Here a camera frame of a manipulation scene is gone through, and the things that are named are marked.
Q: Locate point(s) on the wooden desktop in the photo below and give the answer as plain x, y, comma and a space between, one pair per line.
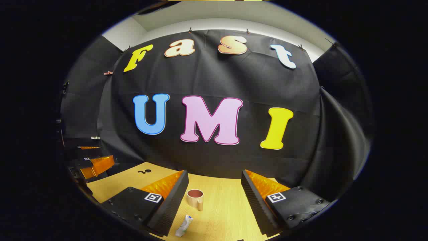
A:
220, 207

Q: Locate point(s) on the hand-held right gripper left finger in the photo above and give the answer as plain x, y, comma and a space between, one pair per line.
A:
169, 207

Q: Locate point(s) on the beige cup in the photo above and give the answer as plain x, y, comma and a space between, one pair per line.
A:
194, 200

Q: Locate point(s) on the white toothpaste tube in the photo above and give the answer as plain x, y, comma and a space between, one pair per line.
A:
184, 226

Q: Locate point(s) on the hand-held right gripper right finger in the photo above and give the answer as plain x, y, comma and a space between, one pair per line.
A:
255, 204

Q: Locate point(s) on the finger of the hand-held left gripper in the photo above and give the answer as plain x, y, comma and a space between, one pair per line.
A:
98, 165
83, 151

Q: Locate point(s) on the black backdrop cloth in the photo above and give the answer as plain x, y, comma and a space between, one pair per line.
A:
207, 80

